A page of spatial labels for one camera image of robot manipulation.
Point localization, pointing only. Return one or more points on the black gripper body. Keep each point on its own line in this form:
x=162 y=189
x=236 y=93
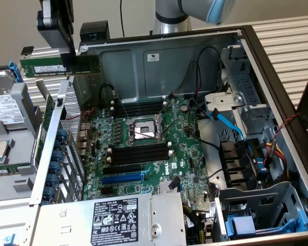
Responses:
x=59 y=23

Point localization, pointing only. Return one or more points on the green RAM stick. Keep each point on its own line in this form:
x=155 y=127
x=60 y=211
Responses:
x=41 y=68
x=2 y=171

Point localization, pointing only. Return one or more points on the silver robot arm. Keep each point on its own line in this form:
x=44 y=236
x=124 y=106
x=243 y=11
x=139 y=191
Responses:
x=169 y=15

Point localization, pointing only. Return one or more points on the black RAM slot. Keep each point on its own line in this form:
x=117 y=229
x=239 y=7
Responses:
x=139 y=106
x=139 y=152
x=139 y=103
x=139 y=148
x=139 y=156
x=139 y=110
x=139 y=160
x=139 y=114

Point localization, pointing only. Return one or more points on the black box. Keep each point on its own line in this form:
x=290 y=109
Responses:
x=95 y=29

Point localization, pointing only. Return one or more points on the open PC case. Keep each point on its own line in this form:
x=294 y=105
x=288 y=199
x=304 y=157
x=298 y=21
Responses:
x=123 y=77

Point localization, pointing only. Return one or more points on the metal locking lever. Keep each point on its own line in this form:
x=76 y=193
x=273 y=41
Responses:
x=166 y=106
x=122 y=107

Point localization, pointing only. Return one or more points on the blue slot retainer clip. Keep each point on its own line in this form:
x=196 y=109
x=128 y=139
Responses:
x=58 y=145
x=52 y=180
x=55 y=167
x=57 y=155
x=62 y=134
x=49 y=193

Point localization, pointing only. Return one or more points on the silver port block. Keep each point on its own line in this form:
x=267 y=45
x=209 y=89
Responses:
x=83 y=138

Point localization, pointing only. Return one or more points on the silver hard disk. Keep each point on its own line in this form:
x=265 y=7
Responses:
x=5 y=107

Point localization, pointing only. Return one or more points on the CPU socket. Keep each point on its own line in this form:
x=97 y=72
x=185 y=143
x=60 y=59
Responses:
x=143 y=130

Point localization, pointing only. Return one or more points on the silver socket cover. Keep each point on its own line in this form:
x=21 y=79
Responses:
x=159 y=123

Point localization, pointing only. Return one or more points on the long black expansion slot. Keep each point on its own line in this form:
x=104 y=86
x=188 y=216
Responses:
x=122 y=169

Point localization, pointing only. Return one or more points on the silver coin battery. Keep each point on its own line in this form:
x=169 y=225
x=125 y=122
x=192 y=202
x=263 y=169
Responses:
x=185 y=107

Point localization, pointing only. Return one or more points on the blue expansion slot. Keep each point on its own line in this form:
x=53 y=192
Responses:
x=122 y=179

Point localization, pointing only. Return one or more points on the short black expansion slot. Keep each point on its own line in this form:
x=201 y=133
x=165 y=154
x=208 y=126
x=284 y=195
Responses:
x=107 y=190

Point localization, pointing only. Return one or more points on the green motherboard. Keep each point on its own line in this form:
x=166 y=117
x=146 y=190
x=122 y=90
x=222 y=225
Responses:
x=156 y=167

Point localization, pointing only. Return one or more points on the small silver heatsink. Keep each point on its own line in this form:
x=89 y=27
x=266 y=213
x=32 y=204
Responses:
x=164 y=186

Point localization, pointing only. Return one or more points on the silver power supply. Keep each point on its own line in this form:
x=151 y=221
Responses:
x=74 y=220

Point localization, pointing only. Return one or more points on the black angled plug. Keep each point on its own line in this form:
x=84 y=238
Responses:
x=175 y=184

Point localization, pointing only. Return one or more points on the silver drive cage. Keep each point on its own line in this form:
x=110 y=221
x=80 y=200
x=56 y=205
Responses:
x=246 y=84

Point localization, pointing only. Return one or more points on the black fan shroud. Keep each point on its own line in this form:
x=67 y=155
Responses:
x=236 y=164

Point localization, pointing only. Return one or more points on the grey disk bay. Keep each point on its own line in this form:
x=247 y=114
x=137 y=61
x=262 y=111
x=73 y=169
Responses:
x=259 y=194

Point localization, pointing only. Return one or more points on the dark leaning panel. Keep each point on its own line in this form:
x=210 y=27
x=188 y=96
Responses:
x=305 y=102

